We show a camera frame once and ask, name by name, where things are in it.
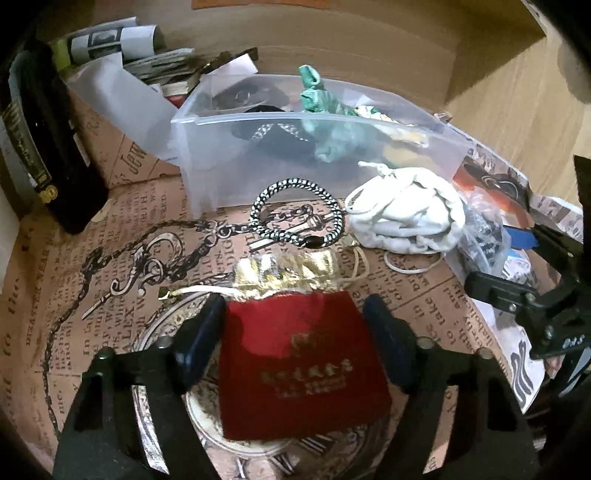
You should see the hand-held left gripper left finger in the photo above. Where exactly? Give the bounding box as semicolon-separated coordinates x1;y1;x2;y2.
53;293;227;480

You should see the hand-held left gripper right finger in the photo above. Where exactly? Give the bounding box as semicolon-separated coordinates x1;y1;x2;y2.
362;294;542;480

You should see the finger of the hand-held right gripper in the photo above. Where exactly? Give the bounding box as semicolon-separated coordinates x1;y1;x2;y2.
503;220;591;266
464;271;561;326

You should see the red velvet pouch gold top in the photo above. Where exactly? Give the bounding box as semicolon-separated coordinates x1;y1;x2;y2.
159;251;393;440

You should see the clear plastic bag of beads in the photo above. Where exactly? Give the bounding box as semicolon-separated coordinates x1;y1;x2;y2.
455;198;513;278

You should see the white elastic band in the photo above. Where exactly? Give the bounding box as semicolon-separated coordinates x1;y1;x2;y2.
383;251;445;276

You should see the red black packet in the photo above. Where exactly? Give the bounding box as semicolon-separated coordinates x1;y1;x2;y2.
452;164;532;209

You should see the newspaper print cloth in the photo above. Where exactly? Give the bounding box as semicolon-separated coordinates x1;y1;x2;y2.
0;83;587;480

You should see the gold foil packet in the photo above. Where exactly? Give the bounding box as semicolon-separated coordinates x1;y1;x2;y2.
355;104;431;149

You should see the clear plastic container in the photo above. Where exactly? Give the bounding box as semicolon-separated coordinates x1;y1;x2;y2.
171;74;475;220

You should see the green cloth pouch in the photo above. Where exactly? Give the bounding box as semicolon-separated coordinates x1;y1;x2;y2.
298;65;370;162

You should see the translucent plastic sheet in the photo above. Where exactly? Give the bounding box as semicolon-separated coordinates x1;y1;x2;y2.
69;58;186;163

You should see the black bottle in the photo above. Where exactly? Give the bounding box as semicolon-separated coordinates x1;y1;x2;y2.
0;39;110;234

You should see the cardboard box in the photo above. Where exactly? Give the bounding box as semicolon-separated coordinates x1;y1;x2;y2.
92;0;555;108

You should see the stack of papers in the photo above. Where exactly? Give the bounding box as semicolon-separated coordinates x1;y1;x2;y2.
124;46;259;99

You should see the rolled white paper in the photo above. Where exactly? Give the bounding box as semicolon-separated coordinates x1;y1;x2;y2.
51;16;165;66

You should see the white drawstring pouch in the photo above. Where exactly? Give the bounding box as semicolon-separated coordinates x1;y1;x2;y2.
344;161;467;254

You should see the black white braided bracelet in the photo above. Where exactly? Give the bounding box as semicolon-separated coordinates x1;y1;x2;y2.
249;178;345;253

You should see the black braided cord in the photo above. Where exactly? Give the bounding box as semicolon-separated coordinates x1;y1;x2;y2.
228;104;320;158

